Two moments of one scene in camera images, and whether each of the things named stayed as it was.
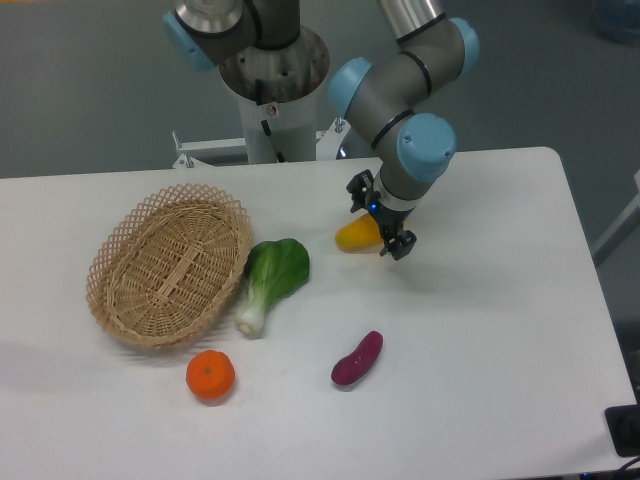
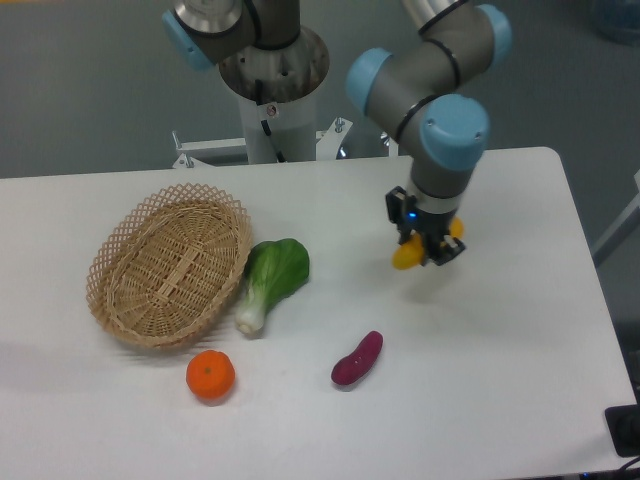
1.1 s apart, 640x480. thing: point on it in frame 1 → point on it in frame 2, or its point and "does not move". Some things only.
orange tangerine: [211, 373] does not move
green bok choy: [274, 270] does not move
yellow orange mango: [360, 235] → [409, 254]
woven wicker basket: [163, 269] does not move
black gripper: [400, 244] → [433, 227]
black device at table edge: [624, 424] does not move
